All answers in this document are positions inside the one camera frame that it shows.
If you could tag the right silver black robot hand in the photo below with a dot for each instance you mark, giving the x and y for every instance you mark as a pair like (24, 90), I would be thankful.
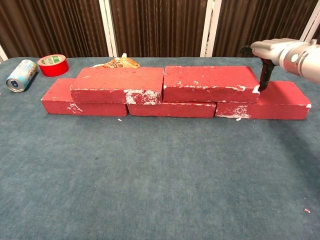
(270, 50)

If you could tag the red brick with white scuffs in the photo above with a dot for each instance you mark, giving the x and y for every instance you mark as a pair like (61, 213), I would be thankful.
(207, 77)

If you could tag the red brick with chipped corner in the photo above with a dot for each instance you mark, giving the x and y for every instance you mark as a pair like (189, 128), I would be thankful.
(117, 80)

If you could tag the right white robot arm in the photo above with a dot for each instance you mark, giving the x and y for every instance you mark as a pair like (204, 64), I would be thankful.
(305, 62)

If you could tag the red foam brick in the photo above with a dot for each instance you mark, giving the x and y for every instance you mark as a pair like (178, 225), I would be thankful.
(175, 110)
(285, 100)
(55, 97)

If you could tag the orange spout pouch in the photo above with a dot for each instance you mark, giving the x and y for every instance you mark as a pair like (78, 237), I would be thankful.
(120, 63)

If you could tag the blue felt table cover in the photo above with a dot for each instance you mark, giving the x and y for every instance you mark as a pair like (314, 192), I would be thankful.
(150, 187)

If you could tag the red tape roll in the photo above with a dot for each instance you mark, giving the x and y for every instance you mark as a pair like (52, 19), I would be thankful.
(53, 70)

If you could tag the light blue drink can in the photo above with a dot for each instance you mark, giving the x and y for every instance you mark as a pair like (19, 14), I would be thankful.
(21, 75)

